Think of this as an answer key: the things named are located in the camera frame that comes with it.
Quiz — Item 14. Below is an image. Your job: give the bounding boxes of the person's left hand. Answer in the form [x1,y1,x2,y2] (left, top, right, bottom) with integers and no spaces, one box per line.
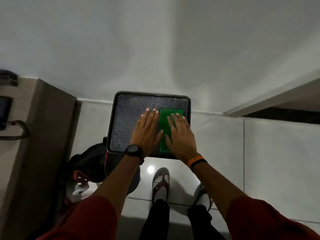
[130,108,164,158]

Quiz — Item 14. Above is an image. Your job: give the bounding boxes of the person's right hand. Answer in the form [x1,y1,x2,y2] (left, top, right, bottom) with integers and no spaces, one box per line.
[165,113,200,164]

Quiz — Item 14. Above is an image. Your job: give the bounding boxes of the green scrub pad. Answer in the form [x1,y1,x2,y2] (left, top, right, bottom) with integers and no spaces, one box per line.
[159,108,184,153]

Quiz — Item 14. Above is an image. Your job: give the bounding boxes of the person's right forearm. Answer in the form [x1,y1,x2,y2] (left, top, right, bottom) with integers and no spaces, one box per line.
[193,162,248,220]

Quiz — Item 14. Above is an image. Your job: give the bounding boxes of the person's left forearm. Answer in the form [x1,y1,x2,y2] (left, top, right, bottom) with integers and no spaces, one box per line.
[94,155,142,219]

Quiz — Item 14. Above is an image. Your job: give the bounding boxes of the black wristwatch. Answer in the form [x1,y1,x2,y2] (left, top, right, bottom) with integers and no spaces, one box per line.
[123,144,145,166]

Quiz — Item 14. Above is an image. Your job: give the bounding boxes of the orange wristband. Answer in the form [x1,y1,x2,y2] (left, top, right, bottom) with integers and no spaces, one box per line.
[187,155,204,168]

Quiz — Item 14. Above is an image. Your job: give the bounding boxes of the black wristband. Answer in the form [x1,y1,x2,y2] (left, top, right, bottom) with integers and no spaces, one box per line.
[190,159,208,173]

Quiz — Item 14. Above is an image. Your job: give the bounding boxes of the black orange floor machine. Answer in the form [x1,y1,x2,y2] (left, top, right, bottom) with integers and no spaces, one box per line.
[65,137,141,204]

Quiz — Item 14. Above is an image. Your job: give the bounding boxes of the black trousers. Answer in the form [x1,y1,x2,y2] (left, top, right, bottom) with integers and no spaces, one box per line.
[139,199,226,240]

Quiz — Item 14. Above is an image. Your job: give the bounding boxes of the beige cabinet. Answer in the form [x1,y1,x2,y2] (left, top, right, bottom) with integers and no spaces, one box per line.
[0,77,82,240]

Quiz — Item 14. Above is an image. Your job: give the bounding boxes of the red long-sleeved top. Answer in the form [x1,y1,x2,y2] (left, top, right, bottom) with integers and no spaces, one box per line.
[36,195,320,240]

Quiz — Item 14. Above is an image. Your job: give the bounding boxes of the black rectangular device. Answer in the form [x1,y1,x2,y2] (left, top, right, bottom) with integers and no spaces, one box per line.
[0,96,13,131]

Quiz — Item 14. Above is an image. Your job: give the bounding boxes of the grey brown-strapped sandal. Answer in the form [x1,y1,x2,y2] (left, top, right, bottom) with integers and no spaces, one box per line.
[152,167,170,206]
[192,182,214,213]

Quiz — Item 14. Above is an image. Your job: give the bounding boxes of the black cable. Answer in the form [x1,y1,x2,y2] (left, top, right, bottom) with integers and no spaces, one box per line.
[0,120,31,141]

